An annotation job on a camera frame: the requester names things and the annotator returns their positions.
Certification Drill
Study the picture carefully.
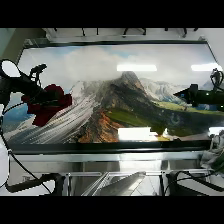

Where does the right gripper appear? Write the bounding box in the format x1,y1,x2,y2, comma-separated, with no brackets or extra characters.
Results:
187,83,201,108

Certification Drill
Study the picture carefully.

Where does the red T-shirt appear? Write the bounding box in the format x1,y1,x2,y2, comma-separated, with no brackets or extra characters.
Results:
21,83,74,128

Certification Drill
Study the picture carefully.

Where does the heap of clothes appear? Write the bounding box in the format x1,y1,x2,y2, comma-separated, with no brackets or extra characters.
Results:
199,129,224,175

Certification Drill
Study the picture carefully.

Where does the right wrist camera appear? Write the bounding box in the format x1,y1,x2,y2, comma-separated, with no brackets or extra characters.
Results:
209,67,224,92

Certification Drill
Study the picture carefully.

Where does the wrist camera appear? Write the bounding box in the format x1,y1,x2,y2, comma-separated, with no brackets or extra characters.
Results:
209,67,224,92
29,63,48,87

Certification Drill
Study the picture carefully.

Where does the silver frame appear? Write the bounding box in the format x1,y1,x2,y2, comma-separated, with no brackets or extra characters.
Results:
5,150,224,197

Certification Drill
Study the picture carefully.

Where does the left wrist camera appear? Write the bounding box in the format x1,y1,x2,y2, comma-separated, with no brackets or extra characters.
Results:
29,63,48,87

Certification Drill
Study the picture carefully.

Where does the black cable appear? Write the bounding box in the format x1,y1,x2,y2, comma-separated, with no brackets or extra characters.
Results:
0,114,54,195

